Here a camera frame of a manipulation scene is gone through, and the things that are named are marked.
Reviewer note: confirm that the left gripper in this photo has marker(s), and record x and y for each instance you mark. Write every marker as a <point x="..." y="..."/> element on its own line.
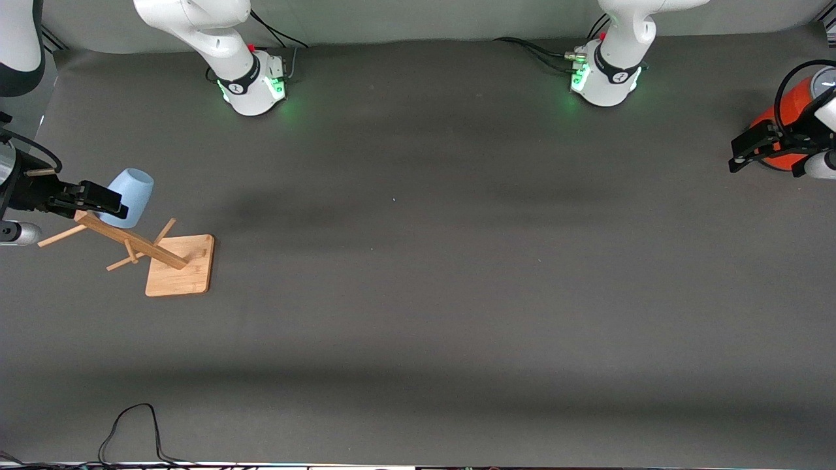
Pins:
<point x="786" y="139"/>

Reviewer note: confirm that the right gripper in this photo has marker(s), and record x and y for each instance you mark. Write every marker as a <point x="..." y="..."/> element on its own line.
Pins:
<point x="31" y="191"/>

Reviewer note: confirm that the light blue cup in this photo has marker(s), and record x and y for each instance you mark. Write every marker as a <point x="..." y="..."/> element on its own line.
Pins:
<point x="134" y="189"/>

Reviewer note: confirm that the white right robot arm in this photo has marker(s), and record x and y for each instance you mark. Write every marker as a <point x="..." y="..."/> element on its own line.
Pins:
<point x="215" y="32"/>

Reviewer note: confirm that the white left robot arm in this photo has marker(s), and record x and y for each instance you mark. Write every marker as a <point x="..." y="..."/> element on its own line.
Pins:
<point x="617" y="72"/>

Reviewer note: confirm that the wooden cup rack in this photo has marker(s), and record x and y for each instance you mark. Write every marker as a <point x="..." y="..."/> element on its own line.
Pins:
<point x="179" y="267"/>

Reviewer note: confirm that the orange cylindrical can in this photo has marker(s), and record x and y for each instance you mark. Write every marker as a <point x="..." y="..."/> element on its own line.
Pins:
<point x="793" y="98"/>

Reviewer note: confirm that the aluminium frame rail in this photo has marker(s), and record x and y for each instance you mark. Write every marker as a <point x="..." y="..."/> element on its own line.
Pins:
<point x="829" y="29"/>
<point x="53" y="39"/>

